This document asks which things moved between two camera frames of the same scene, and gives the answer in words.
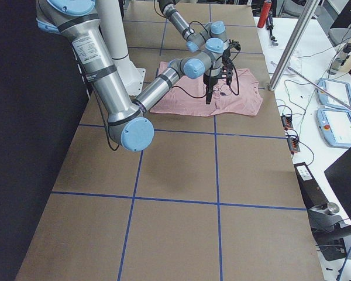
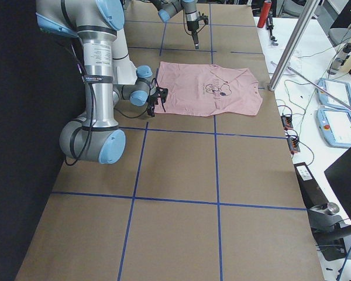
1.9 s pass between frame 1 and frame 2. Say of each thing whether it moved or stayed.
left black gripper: moved
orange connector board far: stayed
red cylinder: stayed
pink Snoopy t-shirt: stayed
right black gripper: moved
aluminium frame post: stayed
